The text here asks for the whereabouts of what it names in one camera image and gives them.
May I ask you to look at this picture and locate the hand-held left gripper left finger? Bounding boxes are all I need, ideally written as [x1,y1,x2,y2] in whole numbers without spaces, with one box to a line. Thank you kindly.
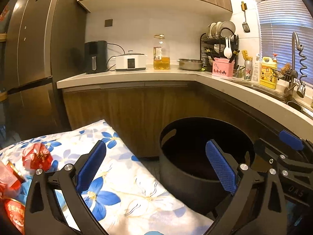
[24,140,109,235]

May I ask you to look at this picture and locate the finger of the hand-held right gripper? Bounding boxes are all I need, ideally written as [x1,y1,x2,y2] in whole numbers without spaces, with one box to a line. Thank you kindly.
[279,130,313,157]
[253,138,313,177]

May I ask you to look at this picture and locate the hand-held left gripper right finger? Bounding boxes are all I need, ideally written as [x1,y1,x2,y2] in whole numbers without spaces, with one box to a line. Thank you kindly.
[205,139,288,235]

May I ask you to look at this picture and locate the black round bin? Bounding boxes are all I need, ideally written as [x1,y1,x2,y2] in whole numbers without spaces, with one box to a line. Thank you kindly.
[159,117,256,214]

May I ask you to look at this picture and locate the blue floral cloth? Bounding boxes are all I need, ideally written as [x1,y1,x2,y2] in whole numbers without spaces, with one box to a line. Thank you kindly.
[0,119,214,235]

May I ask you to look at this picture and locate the red crumpled wrapper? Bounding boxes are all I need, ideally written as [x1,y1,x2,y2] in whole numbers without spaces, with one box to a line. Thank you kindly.
[22,142,53,172]

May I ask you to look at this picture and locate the steel sink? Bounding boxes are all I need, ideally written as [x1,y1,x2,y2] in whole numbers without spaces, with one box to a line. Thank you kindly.
[232,80,313,118]

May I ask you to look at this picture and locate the wooden base cabinets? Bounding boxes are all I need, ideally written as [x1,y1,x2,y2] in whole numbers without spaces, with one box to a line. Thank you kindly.
[62,80,313,159]

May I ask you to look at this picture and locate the yellow detergent jug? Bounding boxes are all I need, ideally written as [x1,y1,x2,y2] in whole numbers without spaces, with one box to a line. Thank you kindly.
[260,56,278,89]

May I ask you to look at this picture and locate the white pump bottle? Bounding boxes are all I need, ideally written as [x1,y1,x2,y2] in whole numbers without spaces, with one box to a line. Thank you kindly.
[252,54,262,83]

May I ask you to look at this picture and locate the silver beer can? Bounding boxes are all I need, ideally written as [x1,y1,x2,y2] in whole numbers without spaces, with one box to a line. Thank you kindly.
[244,60,253,81]

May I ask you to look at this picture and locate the pink red package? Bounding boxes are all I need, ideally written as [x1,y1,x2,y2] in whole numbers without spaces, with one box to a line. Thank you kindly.
[0,160,26,197]

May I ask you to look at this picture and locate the red gold patterned packet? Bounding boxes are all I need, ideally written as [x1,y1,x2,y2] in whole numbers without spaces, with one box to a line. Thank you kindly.
[4,198,26,234]

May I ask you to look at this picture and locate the steel spring faucet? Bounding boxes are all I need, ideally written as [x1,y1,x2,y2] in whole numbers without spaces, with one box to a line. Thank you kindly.
[284,31,308,98]

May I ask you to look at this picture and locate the pink utensil holder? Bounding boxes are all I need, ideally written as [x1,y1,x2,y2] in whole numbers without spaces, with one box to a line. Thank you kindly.
[212,57,235,79]

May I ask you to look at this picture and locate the bundle of black chopsticks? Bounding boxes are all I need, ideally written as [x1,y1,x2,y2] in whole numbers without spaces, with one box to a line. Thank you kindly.
[228,50,240,63]
[205,47,216,61]

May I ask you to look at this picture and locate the steel bowl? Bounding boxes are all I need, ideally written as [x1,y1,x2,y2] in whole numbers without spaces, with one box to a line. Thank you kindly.
[178,59,204,71]

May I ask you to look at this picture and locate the white spoon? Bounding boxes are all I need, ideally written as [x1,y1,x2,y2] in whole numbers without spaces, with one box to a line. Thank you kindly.
[223,37,233,59]

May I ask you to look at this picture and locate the black air fryer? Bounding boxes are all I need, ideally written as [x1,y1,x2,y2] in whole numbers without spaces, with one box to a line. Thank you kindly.
[84,41,108,74]

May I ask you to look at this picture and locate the white electric cooker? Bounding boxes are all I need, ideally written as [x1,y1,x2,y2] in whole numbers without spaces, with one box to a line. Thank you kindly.
[115,51,147,72]

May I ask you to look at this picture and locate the black dish rack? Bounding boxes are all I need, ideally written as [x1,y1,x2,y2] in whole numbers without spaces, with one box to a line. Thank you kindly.
[200,28,239,72]

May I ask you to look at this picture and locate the hanging slotted spatula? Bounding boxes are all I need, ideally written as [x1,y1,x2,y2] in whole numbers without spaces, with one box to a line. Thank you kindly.
[241,1,250,33]

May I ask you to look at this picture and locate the cooking oil bottle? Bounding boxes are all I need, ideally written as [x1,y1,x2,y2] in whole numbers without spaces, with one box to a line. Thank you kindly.
[153,34,171,70]

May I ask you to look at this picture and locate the window blinds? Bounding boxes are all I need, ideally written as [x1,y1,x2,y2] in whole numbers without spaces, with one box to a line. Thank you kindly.
[249,0,313,89]

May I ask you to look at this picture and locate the grey refrigerator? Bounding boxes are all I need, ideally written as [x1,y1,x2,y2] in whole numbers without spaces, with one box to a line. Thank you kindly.
[5,0,87,137]

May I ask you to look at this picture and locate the large white plate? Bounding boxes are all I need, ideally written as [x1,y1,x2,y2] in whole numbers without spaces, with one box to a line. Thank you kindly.
[221,21,236,36]

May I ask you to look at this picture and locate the wooden framed glass cabinet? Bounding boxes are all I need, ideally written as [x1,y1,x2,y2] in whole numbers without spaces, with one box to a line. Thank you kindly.
[0,0,15,137]

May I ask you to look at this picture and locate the wire sink caddy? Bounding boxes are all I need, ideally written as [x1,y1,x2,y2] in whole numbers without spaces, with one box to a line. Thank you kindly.
[273,65,298,82]

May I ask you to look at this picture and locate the black power cable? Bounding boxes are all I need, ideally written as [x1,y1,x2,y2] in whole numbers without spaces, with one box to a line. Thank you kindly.
[107,43,126,54]
[108,55,118,70]

